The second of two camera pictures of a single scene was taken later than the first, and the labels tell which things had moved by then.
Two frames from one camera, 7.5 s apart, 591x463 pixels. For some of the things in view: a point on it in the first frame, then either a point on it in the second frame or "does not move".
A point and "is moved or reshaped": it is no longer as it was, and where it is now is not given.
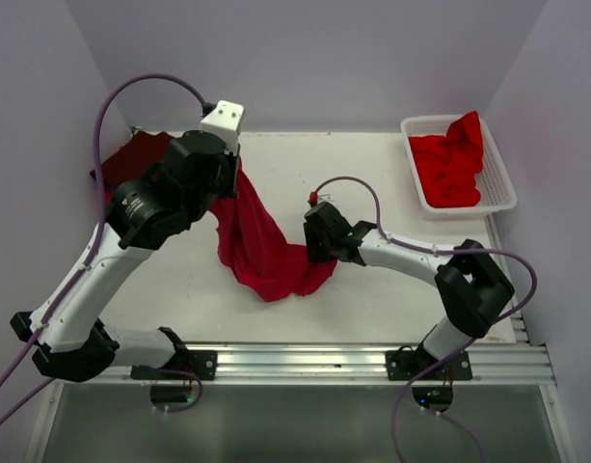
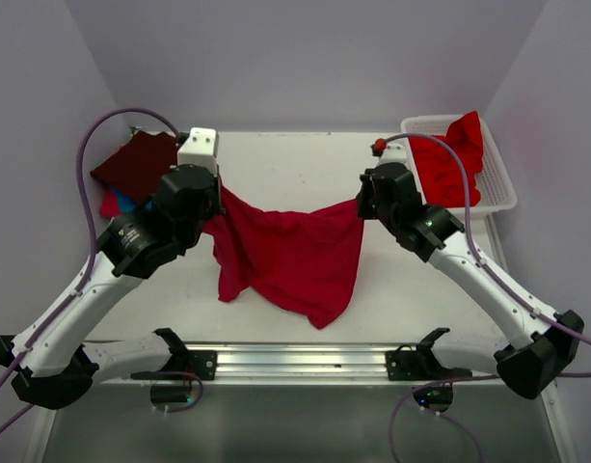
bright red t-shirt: (447, 164) does not move
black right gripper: (313, 254) → (362, 209)
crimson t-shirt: (264, 262) is moved or reshaped
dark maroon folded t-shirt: (140, 153) does not move
